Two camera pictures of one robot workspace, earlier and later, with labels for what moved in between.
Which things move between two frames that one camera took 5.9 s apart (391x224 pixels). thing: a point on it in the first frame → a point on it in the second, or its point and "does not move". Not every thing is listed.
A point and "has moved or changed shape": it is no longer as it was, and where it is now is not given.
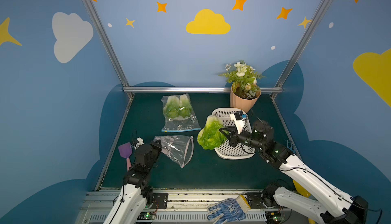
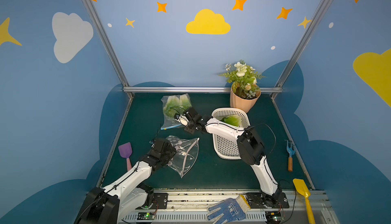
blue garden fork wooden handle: x=290 y=147 does not move
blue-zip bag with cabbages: x=178 y=114 does not move
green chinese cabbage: x=210 y=137 → x=233 y=119
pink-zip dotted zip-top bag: x=179 y=148 has moved or changed shape
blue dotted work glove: x=232 y=209 does not move
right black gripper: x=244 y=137 → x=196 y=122
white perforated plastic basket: x=243 y=149 does not move
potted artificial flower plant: x=244 y=93 does not move
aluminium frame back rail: x=192 y=89 does not move
